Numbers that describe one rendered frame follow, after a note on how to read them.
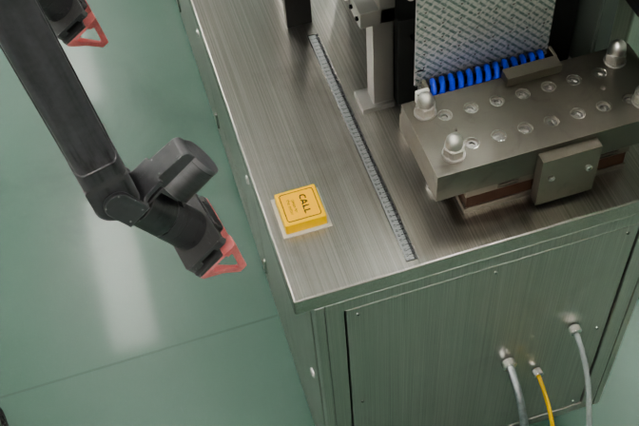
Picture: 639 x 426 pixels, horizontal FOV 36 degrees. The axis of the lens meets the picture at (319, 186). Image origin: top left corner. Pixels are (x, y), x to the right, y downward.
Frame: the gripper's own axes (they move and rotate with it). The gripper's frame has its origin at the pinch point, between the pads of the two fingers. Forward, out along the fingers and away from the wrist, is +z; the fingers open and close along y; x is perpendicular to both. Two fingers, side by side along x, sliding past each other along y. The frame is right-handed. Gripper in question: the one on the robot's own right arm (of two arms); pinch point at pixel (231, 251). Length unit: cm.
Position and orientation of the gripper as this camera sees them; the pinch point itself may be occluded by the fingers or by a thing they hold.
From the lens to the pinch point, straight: 140.4
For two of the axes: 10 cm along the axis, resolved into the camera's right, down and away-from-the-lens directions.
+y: -4.6, -6.2, 6.4
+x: -7.0, 6.9, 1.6
